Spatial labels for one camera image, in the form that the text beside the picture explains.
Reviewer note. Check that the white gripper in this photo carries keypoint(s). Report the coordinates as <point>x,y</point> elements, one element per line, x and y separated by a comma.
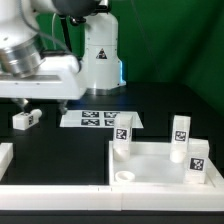
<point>57,77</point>

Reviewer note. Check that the white square table top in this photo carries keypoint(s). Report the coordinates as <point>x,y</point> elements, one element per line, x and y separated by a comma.
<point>150,163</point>

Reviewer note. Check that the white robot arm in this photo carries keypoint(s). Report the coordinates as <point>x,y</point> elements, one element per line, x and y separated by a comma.
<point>58,50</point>

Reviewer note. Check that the white U-shaped obstacle fence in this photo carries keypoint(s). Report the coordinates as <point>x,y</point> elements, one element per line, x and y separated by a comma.
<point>154,197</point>

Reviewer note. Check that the white marker base plate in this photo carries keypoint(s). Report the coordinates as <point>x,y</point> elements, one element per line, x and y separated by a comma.
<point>94,118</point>

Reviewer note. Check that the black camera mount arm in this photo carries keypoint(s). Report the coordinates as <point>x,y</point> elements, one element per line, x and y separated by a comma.
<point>74,21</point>

